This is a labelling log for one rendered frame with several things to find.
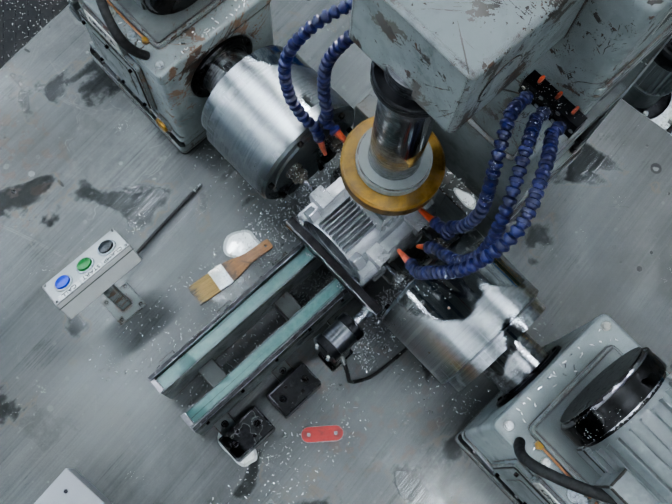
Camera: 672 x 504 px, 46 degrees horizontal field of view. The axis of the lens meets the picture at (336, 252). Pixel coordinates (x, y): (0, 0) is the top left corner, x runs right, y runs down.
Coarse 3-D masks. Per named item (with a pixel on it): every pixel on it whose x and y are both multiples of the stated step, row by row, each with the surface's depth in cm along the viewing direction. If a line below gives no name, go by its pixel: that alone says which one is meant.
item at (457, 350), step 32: (416, 288) 140; (448, 288) 138; (480, 288) 138; (512, 288) 140; (384, 320) 148; (416, 320) 141; (448, 320) 138; (480, 320) 137; (512, 320) 138; (416, 352) 146; (448, 352) 140; (480, 352) 138; (512, 352) 143; (544, 352) 145; (512, 384) 143
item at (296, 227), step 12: (288, 228) 157; (300, 228) 154; (300, 240) 156; (312, 240) 154; (312, 252) 155; (324, 252) 153; (324, 264) 154; (336, 264) 153; (336, 276) 153; (348, 276) 152; (348, 288) 152; (360, 288) 152; (360, 300) 151; (372, 300) 151; (372, 312) 151
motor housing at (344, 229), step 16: (336, 192) 153; (304, 208) 154; (320, 208) 152; (336, 208) 148; (352, 208) 149; (432, 208) 154; (320, 224) 148; (336, 224) 148; (352, 224) 147; (368, 224) 147; (400, 224) 152; (320, 240) 162; (336, 240) 146; (352, 240) 148; (368, 240) 149; (384, 240) 151; (400, 240) 151; (336, 256) 162; (352, 272) 159; (368, 272) 150
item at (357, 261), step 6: (426, 204) 151; (432, 204) 152; (306, 210) 150; (312, 210) 149; (306, 216) 150; (312, 216) 149; (318, 216) 150; (312, 222) 150; (354, 258) 147; (360, 258) 147; (354, 264) 147; (360, 264) 147; (366, 264) 148
